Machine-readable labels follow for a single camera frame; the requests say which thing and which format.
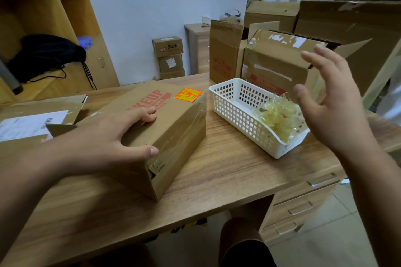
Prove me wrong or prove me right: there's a tall cardboard box red print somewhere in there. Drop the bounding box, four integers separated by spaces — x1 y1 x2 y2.
209 20 249 84

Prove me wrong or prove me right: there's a small cardboard box white label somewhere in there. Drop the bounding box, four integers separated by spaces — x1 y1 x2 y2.
157 54 185 73

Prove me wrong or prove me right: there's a grey metal tube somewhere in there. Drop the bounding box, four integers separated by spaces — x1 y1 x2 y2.
0 57 24 95

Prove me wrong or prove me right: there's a wooden desk drawer unit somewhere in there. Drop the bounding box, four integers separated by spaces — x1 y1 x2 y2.
259 168 346 246

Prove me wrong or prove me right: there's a black drawstring bag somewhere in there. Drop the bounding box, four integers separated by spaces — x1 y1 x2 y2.
6 34 97 91

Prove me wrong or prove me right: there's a plain brown cardboard box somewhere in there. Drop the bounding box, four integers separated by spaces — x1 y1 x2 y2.
243 0 301 33

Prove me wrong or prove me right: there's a large brown cardboard box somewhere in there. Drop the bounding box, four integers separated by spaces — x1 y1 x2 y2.
294 0 401 109

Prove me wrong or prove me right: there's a blue crumpled glove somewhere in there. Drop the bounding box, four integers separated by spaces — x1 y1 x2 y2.
77 36 93 50

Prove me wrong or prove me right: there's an open cardboard box taped flap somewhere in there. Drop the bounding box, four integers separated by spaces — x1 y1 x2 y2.
241 29 373 105

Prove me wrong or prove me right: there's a white plastic lattice basket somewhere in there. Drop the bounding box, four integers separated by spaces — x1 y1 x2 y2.
209 78 311 160

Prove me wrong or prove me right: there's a crumpled clear tape wad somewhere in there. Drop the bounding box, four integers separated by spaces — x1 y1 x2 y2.
253 94 306 144

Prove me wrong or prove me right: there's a person's right forearm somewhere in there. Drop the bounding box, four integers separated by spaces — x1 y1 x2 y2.
337 137 401 267

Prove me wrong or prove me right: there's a person's left forearm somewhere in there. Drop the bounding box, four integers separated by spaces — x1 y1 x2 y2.
0 143 65 259

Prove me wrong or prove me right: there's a taped cardboard box orange sticker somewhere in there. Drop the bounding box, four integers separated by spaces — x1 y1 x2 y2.
77 80 207 202

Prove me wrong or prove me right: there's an open cardboard box white label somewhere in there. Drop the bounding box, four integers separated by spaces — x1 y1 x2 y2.
0 94 88 153

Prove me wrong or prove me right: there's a wooden shelf unit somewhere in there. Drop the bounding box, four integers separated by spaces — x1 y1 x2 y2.
0 0 120 105

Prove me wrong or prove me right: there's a person's left hand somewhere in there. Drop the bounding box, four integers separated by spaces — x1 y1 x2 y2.
46 106 159 180

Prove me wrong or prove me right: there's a small cardboard box red label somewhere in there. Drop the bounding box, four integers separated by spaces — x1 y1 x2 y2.
152 36 184 58

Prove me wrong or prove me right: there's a small flat cardboard box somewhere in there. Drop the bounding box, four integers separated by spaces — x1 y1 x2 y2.
159 69 185 80

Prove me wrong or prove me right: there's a small wooden cabinet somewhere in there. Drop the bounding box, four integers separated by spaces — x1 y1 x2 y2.
184 23 211 76

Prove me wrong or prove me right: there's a person's right hand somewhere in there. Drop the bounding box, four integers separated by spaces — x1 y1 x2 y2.
293 44 377 157

